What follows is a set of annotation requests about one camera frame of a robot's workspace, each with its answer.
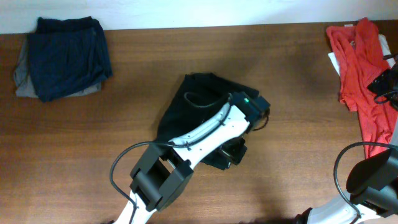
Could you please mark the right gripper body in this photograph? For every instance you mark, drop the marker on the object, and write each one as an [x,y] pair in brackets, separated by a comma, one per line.
[382,83]

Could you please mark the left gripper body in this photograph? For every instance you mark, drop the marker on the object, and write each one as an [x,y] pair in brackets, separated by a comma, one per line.
[234,150]

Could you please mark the black t-shirt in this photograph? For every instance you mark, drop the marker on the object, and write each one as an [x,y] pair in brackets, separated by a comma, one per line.
[199,97]

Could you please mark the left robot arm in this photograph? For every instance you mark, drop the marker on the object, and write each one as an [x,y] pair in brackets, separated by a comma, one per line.
[165,168]

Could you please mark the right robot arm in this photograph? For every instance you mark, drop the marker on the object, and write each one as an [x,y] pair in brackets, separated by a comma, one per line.
[371,190]

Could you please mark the white garment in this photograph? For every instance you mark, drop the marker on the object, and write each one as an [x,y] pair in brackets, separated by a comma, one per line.
[385,50]

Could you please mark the red t-shirt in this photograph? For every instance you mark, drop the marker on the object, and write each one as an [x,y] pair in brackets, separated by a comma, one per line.
[359,55]

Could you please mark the folded navy blue garment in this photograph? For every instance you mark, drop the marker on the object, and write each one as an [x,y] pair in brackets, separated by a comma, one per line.
[67,56]

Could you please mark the folded grey garment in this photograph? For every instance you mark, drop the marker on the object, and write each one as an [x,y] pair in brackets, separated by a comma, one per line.
[23,82]

